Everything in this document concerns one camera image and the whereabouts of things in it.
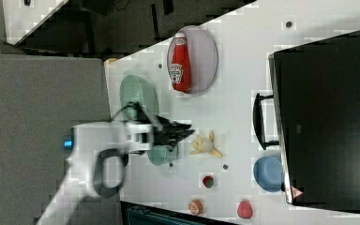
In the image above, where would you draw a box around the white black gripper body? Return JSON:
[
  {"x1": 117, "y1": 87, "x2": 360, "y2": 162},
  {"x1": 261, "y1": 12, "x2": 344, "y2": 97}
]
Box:
[{"x1": 125, "y1": 102, "x2": 163, "y2": 154}]

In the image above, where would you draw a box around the black and steel toaster oven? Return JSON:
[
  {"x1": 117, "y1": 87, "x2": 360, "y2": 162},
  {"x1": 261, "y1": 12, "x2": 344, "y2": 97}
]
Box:
[{"x1": 253, "y1": 30, "x2": 360, "y2": 214}]

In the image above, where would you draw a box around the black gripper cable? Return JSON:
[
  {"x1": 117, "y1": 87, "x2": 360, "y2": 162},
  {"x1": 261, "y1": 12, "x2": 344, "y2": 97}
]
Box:
[{"x1": 111, "y1": 101, "x2": 142, "y2": 123}]

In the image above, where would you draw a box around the red plush ketchup bottle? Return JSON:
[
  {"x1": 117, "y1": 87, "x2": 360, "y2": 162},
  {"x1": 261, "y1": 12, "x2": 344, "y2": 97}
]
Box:
[{"x1": 170, "y1": 33, "x2": 191, "y2": 92}]

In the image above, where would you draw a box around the pink toy strawberry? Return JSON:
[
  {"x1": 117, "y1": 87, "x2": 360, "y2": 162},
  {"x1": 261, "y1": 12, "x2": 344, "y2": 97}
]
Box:
[{"x1": 237, "y1": 200, "x2": 253, "y2": 219}]

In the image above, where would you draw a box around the green oval colander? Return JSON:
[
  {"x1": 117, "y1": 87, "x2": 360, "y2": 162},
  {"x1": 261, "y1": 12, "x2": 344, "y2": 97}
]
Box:
[{"x1": 120, "y1": 75, "x2": 158, "y2": 114}]

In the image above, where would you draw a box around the blue plastic cup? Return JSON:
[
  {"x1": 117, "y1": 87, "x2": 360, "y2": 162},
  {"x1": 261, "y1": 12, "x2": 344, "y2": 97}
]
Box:
[{"x1": 253, "y1": 157, "x2": 283, "y2": 192}]

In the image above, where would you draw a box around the yellow plush peeled banana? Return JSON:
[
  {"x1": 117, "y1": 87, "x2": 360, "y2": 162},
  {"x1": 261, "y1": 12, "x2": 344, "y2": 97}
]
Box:
[{"x1": 190, "y1": 131, "x2": 223, "y2": 158}]

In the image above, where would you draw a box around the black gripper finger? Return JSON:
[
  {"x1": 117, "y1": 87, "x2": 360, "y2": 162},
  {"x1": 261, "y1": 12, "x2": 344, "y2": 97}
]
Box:
[
  {"x1": 154, "y1": 129, "x2": 194, "y2": 150},
  {"x1": 157, "y1": 116, "x2": 191, "y2": 131}
]

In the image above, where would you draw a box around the grey round plate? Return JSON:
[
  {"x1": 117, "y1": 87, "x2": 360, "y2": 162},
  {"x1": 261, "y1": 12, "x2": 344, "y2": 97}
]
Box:
[{"x1": 167, "y1": 25, "x2": 218, "y2": 94}]

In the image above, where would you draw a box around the blue metal frame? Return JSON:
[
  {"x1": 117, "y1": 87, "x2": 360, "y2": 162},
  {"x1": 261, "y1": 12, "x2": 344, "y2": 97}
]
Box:
[{"x1": 126, "y1": 206, "x2": 231, "y2": 225}]

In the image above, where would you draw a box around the dark red toy strawberry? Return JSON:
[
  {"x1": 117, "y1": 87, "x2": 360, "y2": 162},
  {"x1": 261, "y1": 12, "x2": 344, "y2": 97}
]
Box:
[{"x1": 202, "y1": 175, "x2": 214, "y2": 188}]

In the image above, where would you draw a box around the green cup with handle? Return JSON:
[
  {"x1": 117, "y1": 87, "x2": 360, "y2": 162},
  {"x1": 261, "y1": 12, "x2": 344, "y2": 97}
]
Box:
[{"x1": 147, "y1": 145, "x2": 179, "y2": 166}]

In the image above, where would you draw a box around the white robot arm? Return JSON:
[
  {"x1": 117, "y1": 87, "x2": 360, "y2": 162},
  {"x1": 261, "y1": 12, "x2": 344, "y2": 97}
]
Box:
[{"x1": 36, "y1": 102, "x2": 194, "y2": 225}]

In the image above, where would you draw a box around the toy orange half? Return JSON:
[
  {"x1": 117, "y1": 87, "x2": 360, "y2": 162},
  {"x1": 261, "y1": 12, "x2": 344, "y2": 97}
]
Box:
[{"x1": 188, "y1": 200, "x2": 203, "y2": 216}]

